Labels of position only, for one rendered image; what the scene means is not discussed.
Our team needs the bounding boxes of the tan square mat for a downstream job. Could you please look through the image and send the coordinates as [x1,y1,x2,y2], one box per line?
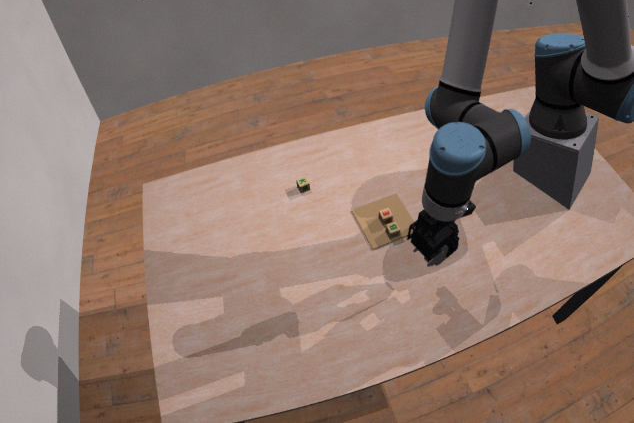
[351,193,414,249]

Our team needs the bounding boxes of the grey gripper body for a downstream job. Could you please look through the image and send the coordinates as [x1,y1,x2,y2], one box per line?
[407,210,459,261]

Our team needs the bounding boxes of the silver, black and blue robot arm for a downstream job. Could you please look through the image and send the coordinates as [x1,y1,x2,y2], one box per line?
[422,0,634,222]

